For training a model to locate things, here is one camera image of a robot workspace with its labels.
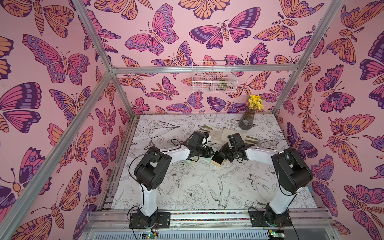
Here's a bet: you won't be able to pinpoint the mint jewelry box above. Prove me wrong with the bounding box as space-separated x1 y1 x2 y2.
211 152 225 167
184 160 195 165

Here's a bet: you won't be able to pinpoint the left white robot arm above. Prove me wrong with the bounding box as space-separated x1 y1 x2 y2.
134 131 215 228

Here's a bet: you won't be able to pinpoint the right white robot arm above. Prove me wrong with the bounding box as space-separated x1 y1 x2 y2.
214 134 314 227

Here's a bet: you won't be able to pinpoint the white work glove right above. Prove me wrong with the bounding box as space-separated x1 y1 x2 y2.
244 135 260 146

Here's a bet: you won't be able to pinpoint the white work glove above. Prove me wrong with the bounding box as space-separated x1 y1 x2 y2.
199 125 231 145
244 135 260 146

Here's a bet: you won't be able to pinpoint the white work glove left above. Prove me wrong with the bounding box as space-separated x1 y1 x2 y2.
199 125 231 145

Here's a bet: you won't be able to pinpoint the dark glass vase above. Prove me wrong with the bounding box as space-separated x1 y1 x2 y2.
239 108 256 131

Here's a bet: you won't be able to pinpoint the yellow flowers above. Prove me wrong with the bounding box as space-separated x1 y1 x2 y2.
246 95 265 111

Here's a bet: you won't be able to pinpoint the white wire basket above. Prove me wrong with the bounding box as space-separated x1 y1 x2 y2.
191 61 238 94

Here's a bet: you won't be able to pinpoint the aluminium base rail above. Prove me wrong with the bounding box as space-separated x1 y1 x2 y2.
80 208 342 240

